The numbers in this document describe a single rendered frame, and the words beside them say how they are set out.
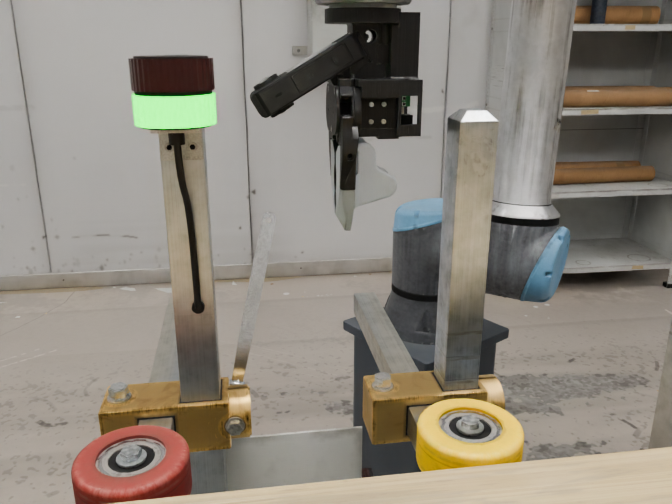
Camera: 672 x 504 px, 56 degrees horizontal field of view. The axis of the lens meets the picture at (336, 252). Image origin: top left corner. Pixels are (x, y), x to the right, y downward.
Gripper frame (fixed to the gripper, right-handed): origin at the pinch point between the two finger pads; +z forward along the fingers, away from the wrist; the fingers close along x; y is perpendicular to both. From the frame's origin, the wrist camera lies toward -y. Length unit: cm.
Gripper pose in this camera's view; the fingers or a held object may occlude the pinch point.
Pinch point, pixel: (339, 217)
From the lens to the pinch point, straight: 65.4
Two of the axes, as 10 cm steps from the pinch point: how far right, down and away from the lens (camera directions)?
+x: -1.5, -3.1, 9.4
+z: 0.0, 9.5, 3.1
